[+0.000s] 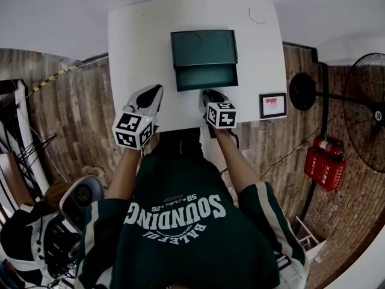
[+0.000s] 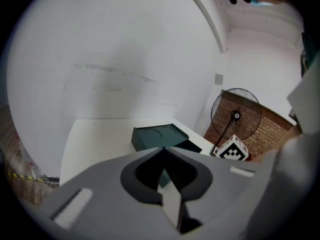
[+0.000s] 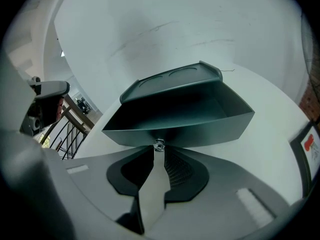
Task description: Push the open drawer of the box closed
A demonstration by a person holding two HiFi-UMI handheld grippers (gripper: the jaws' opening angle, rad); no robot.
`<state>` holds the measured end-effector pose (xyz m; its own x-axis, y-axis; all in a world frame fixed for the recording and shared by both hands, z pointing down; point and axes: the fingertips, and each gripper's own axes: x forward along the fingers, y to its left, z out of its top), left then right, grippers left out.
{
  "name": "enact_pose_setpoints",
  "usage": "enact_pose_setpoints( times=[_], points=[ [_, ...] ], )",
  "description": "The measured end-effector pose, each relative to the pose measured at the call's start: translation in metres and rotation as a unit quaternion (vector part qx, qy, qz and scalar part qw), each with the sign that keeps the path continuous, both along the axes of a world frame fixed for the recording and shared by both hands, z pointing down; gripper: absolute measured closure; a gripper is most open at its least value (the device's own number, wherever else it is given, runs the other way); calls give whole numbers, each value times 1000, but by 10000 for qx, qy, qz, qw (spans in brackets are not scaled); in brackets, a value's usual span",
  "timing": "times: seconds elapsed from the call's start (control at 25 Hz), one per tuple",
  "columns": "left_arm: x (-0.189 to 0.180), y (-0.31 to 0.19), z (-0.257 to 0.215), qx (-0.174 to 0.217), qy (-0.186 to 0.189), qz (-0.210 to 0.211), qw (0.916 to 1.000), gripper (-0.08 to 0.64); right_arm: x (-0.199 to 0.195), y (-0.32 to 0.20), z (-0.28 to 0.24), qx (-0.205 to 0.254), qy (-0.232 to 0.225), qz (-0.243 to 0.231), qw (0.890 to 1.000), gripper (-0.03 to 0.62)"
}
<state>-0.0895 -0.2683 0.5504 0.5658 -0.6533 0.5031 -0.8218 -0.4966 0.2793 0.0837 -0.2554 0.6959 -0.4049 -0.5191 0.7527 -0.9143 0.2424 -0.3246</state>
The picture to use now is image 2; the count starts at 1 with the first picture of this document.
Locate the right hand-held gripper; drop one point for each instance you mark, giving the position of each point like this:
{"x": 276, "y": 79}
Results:
{"x": 232, "y": 150}

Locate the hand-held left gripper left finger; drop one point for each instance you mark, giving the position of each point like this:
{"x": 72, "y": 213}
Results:
{"x": 100, "y": 191}

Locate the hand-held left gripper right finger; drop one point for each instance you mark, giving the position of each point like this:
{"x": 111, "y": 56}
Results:
{"x": 230, "y": 191}

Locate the dark green metal box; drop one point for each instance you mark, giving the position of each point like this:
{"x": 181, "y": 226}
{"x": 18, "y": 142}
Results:
{"x": 191, "y": 147}

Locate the dark green plastic box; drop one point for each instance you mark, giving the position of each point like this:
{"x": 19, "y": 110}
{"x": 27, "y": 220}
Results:
{"x": 160, "y": 136}

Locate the white table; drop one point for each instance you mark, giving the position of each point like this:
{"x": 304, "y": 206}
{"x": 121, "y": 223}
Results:
{"x": 100, "y": 144}

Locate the yellow black hazard tape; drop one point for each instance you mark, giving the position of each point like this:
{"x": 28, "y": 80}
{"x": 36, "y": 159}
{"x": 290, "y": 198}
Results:
{"x": 23, "y": 176}

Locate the black pedestal fan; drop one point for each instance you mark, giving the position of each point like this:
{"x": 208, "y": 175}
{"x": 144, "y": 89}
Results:
{"x": 236, "y": 115}

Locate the white wall plate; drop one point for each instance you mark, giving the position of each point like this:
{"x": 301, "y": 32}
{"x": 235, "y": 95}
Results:
{"x": 219, "y": 79}

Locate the white wall conduit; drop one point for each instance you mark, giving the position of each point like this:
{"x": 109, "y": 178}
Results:
{"x": 212, "y": 21}

